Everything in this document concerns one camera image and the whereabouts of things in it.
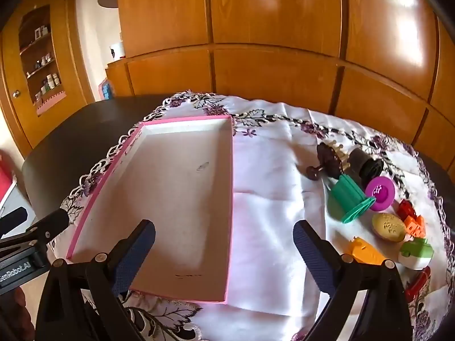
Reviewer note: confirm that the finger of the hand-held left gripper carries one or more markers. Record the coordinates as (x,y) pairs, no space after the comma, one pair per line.
(14,220)
(49,225)

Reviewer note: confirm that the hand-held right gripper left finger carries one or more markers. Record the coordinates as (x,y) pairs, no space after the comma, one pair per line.
(135,252)

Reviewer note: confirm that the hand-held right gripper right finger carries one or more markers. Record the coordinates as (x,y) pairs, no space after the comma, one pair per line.
(312,255)

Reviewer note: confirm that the orange plastic piece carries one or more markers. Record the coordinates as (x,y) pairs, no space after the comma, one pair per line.
(364,251)

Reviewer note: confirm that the pink cardboard box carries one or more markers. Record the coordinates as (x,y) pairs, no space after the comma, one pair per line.
(170,202)

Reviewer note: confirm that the green ribbed plastic piece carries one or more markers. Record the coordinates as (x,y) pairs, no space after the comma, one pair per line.
(350,195)

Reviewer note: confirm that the yellow oval plastic piece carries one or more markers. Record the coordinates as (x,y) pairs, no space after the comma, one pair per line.
(388,227)

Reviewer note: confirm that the purple sink strainer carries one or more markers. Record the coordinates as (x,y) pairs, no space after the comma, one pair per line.
(383,193)

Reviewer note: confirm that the brown hair brush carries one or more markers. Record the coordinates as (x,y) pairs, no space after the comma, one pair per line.
(328,158)

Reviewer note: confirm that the green and white plug-in device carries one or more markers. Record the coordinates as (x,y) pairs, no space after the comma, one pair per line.
(416,254)

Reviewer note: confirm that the black cylinder with clear cap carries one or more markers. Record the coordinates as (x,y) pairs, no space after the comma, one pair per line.
(369,168)

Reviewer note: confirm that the red toy block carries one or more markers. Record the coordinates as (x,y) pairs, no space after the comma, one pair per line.
(407,210)

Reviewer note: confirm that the orange toy block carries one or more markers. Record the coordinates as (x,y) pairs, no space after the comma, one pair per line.
(415,226)

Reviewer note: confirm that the red plastic piece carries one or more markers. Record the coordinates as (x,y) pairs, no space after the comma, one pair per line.
(418,284)

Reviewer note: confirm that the red cloth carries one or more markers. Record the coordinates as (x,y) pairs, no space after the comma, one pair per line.
(6,179)

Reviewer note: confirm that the white floral embroidered tablecloth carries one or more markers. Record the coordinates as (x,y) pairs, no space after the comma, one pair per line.
(270,202)

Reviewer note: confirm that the bottles on cabinet shelves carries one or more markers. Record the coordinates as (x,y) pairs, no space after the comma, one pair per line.
(49,81)

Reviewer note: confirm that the wooden shelf cabinet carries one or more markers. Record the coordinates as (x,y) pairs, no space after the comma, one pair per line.
(14,60)

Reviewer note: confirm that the wooden wardrobe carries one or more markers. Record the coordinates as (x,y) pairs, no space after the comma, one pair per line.
(277,25)

